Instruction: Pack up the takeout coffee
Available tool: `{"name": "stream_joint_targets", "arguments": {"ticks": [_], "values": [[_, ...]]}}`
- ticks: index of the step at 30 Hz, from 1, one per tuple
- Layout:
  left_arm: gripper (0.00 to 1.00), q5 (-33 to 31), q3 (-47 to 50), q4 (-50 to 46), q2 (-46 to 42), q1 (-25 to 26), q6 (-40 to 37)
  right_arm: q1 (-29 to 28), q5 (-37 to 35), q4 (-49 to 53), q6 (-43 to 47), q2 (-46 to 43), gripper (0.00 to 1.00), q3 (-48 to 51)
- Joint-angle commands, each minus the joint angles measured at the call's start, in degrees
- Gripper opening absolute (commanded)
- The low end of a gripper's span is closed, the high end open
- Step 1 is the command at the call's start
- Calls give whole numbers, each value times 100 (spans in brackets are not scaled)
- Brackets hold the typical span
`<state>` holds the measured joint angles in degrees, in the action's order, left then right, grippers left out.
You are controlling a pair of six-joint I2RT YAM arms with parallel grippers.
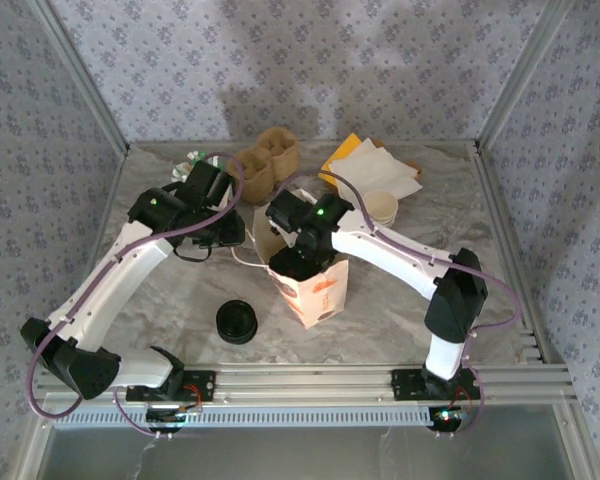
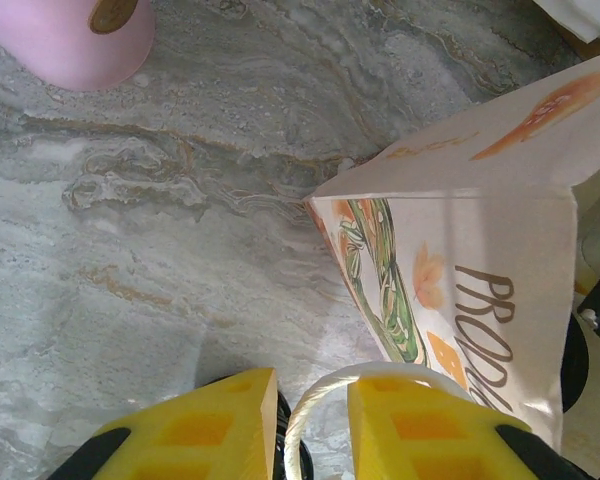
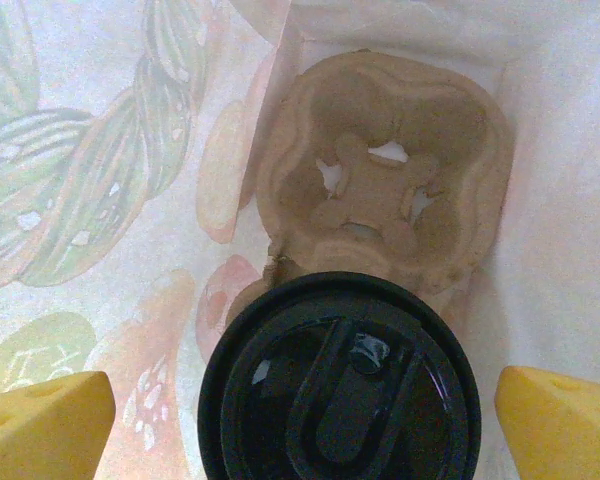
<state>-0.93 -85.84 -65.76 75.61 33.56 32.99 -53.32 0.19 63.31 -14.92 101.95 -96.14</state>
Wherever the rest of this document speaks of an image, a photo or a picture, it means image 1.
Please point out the white paper napkin stack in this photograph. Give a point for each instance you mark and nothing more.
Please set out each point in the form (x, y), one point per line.
(372, 143)

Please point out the paper cup stack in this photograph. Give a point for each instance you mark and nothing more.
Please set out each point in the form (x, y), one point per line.
(380, 205)

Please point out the right circuit board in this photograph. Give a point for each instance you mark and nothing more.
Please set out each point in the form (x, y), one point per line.
(447, 420)

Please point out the grey metal panel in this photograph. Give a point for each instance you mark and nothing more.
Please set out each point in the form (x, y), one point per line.
(305, 457)

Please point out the aluminium right frame post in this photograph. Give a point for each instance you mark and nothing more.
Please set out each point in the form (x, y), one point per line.
(522, 75)

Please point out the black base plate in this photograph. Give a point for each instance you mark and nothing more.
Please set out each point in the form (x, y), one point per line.
(405, 385)
(205, 385)

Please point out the printed white paper bag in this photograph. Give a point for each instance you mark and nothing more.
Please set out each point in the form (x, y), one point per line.
(325, 300)

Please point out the aluminium left frame post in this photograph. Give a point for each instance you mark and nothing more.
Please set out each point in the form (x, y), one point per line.
(82, 75)

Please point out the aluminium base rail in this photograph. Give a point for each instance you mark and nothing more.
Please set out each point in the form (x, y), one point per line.
(305, 385)

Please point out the yellow paper envelope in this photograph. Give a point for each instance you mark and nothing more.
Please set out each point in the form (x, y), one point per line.
(350, 142)

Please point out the brown pulp cup carrier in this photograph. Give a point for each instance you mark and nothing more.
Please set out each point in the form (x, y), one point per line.
(260, 165)

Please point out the circuit board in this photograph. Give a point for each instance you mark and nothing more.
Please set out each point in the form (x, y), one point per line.
(165, 417)
(447, 420)

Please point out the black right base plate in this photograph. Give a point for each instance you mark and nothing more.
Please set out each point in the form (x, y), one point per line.
(405, 385)

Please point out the left circuit board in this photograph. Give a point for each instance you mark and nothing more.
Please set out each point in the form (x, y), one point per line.
(165, 417)

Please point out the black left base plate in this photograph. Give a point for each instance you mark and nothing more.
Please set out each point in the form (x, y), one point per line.
(205, 385)

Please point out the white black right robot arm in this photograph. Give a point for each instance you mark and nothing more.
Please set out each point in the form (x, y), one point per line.
(400, 260)

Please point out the black cup lid stack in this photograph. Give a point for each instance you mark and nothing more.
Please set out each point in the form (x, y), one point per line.
(237, 321)

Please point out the aluminium frame post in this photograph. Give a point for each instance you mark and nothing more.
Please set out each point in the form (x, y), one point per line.
(522, 75)
(82, 75)

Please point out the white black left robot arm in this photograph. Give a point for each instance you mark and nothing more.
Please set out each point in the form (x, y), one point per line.
(120, 280)

